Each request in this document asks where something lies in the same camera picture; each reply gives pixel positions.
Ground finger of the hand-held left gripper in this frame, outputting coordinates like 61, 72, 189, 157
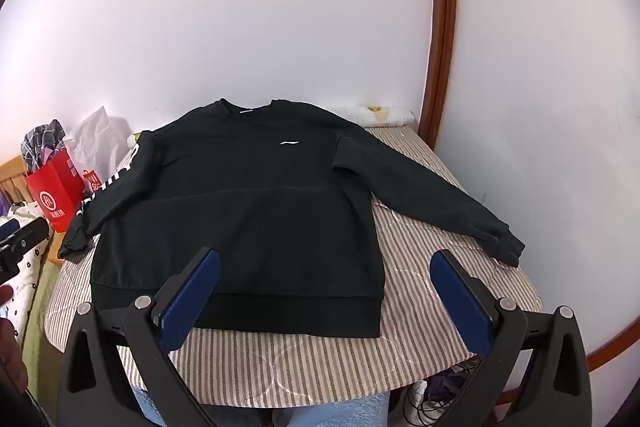
0, 217, 47, 259

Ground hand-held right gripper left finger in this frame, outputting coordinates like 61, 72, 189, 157
57, 247, 223, 427

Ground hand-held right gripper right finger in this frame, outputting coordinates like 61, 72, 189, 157
430, 248, 593, 427

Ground black sweatshirt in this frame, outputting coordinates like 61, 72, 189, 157
57, 97, 526, 339

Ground person's left hand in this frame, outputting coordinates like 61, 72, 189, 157
0, 284, 30, 403

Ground white floral cloth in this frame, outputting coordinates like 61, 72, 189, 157
0, 202, 51, 343

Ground red paper bag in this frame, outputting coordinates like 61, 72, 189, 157
25, 148, 86, 233

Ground wooden headboard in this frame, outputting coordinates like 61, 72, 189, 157
0, 155, 28, 208

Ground striped quilted blanket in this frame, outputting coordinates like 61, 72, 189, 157
44, 124, 543, 408

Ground purple cloth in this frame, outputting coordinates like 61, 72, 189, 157
435, 364, 483, 400

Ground green cloth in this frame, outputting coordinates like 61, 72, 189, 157
22, 247, 66, 405

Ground plaid cloth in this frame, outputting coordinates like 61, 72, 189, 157
20, 119, 68, 175

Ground white power adapter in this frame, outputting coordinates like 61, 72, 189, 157
405, 379, 431, 425

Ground white shopping bag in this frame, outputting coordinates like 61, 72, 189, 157
64, 106, 133, 198

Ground person's blue fleece pants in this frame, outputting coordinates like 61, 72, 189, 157
131, 384, 396, 427

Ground black cable tangle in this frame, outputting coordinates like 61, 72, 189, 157
400, 357, 493, 427

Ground brown wooden door frame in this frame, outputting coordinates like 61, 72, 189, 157
419, 0, 459, 146

